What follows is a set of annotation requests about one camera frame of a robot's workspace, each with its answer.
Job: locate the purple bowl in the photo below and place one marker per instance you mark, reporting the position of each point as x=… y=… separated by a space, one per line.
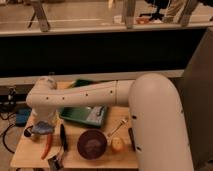
x=92 y=144

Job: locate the red chili pepper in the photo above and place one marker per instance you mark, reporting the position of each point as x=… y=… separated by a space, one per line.
x=47 y=146

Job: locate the green tray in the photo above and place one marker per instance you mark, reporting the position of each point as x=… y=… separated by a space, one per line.
x=92 y=116

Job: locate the small black metal clip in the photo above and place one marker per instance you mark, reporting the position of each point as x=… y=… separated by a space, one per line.
x=55 y=163

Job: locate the black knife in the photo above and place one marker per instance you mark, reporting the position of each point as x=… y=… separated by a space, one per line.
x=63 y=138

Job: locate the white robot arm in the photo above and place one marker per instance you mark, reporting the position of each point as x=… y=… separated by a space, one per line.
x=157 y=116

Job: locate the metal cup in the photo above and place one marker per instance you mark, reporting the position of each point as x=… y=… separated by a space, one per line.
x=31 y=133

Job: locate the blue box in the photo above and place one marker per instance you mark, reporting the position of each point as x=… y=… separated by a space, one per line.
x=22 y=116

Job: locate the yellow apple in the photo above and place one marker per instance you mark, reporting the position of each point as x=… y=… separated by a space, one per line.
x=117 y=144

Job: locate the black remote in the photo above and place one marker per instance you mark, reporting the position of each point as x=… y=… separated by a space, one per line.
x=130 y=131

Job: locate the silver fork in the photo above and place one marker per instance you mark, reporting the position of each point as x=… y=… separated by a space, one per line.
x=123 y=122

